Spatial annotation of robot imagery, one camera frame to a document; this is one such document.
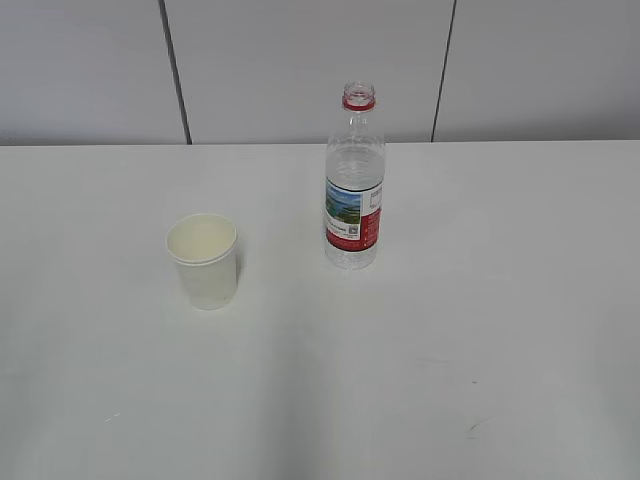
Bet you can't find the clear plastic water bottle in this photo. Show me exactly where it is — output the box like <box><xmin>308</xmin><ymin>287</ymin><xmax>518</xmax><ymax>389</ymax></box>
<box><xmin>324</xmin><ymin>82</ymin><xmax>385</xmax><ymax>270</ymax></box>

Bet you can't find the white paper cup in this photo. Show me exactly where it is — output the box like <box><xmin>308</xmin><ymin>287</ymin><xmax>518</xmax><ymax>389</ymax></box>
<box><xmin>166</xmin><ymin>213</ymin><xmax>238</xmax><ymax>310</ymax></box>

